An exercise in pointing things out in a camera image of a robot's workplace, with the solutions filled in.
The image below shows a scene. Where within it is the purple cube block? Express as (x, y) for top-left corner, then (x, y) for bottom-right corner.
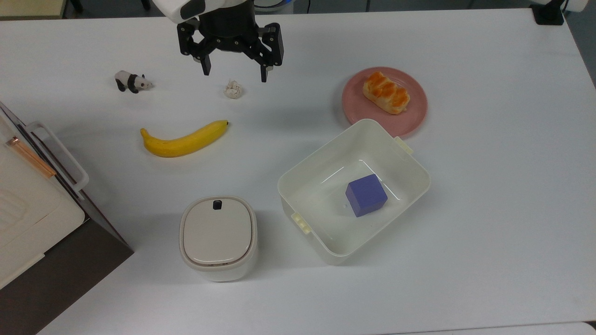
(345, 174), (388, 218)

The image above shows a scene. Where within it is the white oven with dark door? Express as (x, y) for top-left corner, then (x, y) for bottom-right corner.
(0, 101), (135, 335)

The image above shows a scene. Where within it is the black camera stand base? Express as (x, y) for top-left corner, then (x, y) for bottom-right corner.
(530, 0), (567, 26)

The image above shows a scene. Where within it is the white lidded trash bin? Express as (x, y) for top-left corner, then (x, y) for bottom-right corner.
(179, 196), (258, 282)

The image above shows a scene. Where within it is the pink round plate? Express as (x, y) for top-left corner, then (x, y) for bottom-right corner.
(342, 67), (428, 138)

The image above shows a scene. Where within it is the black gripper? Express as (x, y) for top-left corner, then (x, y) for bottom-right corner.
(177, 0), (284, 83)

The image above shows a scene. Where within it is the white plastic storage box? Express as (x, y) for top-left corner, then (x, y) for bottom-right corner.
(278, 119), (431, 266)

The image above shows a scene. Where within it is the golden braided bread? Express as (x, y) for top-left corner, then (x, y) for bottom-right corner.
(363, 71), (411, 115)

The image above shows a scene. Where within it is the beige wooden desk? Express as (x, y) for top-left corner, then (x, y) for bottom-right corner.
(0, 0), (67, 20)

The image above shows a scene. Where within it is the panda toy figurine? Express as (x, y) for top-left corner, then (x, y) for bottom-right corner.
(115, 70), (154, 94)

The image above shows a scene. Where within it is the yellow banana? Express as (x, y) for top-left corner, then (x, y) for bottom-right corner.
(141, 120), (230, 158)

